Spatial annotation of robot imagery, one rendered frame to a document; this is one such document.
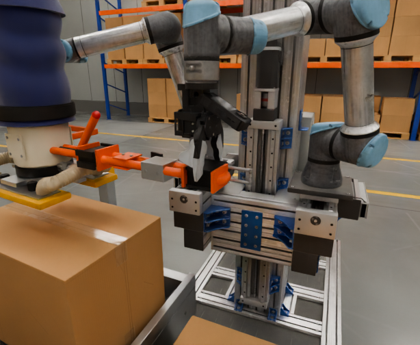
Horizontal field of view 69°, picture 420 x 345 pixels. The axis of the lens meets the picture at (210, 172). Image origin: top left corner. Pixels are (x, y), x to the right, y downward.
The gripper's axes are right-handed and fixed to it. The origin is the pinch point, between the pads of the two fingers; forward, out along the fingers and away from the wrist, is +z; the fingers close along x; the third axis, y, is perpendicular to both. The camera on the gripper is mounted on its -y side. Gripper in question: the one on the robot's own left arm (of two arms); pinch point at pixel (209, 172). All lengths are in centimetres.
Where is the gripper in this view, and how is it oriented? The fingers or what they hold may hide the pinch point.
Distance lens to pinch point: 71.4
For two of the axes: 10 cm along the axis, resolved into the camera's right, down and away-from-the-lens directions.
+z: 0.0, 9.5, 3.1
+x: -4.9, 2.7, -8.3
